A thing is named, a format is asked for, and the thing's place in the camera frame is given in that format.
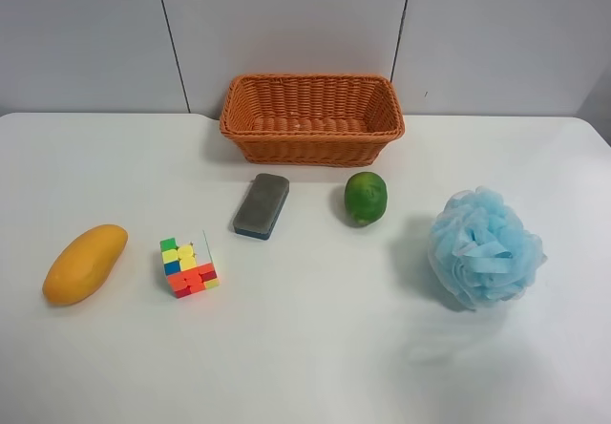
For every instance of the colourful puzzle cube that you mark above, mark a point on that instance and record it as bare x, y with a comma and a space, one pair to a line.
188, 265

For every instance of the light blue bath loofah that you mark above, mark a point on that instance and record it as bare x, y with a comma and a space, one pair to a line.
480, 251

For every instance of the green lemon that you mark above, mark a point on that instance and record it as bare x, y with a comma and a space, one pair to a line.
365, 198

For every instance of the grey blue whiteboard eraser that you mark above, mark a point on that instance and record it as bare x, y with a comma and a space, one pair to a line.
261, 207

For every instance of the yellow mango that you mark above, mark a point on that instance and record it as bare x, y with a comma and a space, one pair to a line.
84, 265

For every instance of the orange woven plastic basket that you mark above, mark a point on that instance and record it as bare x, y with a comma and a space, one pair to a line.
339, 120

